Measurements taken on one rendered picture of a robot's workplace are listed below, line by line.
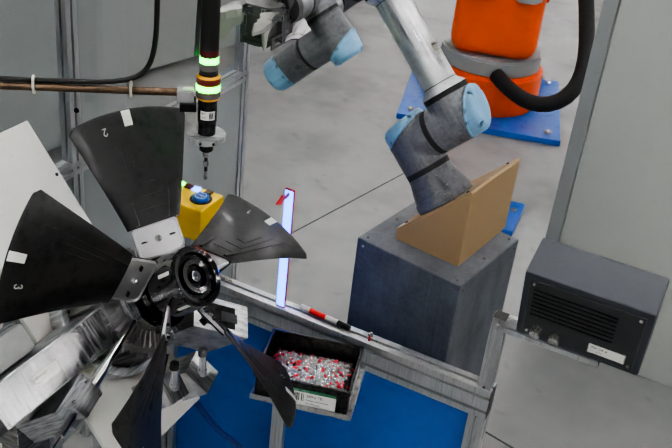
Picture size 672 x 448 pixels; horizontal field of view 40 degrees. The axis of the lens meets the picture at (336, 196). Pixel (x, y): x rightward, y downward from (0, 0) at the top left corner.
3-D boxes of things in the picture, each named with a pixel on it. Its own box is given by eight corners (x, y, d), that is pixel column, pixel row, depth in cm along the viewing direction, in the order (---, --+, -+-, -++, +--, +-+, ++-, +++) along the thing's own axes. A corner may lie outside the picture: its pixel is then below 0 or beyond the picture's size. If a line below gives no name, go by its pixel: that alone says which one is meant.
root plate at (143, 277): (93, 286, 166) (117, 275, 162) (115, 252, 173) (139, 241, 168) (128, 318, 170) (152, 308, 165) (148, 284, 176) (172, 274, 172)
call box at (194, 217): (146, 227, 232) (146, 191, 227) (171, 211, 240) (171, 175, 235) (199, 248, 226) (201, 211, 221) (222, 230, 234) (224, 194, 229)
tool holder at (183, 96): (175, 146, 166) (176, 96, 161) (176, 129, 172) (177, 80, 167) (226, 148, 168) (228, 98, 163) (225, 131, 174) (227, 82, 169)
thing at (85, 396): (77, 422, 161) (61, 407, 159) (95, 395, 165) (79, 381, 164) (86, 419, 159) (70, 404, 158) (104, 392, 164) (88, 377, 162)
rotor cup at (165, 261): (112, 295, 171) (156, 276, 164) (146, 242, 182) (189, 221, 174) (166, 345, 177) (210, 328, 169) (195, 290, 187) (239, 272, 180)
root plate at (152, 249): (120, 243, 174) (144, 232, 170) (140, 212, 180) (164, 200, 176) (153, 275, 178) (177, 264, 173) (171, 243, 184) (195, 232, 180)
